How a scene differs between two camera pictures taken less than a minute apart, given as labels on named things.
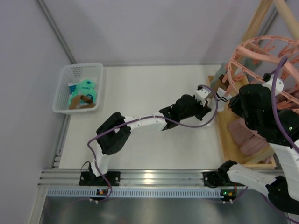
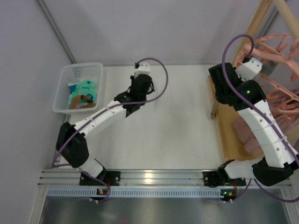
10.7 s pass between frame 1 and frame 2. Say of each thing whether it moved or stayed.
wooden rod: stayed
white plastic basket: stayed
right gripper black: moved
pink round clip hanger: moved
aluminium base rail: stayed
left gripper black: moved
